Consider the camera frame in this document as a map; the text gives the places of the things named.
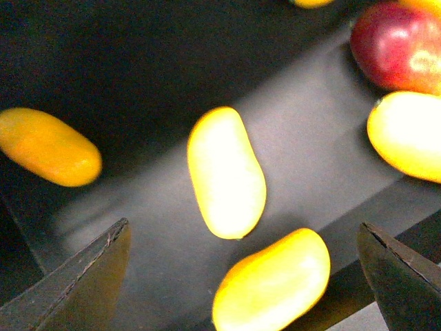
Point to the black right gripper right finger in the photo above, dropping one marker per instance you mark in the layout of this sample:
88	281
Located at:
406	285

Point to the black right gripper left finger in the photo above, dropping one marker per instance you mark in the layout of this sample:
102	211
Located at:
81	294

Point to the orange mango left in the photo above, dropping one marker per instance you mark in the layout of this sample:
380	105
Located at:
49	148

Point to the black mango tray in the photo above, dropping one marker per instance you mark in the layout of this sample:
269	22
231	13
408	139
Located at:
134	77

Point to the red mango top right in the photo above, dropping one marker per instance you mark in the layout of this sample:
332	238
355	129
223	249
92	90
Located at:
397	47

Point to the yellow mango top corner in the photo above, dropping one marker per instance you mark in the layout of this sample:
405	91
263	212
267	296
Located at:
432	6

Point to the yellow mango top edge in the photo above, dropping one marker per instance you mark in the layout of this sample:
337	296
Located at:
310	4

